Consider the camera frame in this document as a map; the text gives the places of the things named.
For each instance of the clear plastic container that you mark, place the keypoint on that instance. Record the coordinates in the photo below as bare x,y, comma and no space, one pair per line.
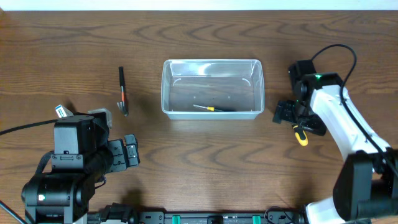
236,84

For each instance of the black mounting rail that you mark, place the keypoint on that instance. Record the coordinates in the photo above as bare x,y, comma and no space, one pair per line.
119,213

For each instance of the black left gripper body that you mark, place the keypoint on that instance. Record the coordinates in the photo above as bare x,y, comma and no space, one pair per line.
117,154

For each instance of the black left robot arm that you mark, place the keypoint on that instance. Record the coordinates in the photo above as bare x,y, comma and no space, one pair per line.
66,178

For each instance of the slim yellow black screwdriver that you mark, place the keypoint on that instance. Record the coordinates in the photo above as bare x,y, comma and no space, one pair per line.
213,109

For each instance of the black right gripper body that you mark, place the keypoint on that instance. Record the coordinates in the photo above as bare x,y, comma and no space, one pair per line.
296,113

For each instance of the small black orange hammer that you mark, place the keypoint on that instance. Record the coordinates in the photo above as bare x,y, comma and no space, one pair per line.
123,104

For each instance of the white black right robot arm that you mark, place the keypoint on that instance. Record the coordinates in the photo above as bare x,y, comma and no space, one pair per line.
366,187

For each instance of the stubby yellow black screwdriver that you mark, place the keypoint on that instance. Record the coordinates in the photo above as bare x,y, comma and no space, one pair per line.
300,135

